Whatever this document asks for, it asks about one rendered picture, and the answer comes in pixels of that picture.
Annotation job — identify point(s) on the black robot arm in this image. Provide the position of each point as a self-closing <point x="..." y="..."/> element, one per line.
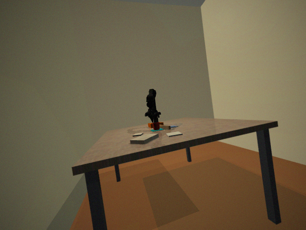
<point x="151" y="102"/>

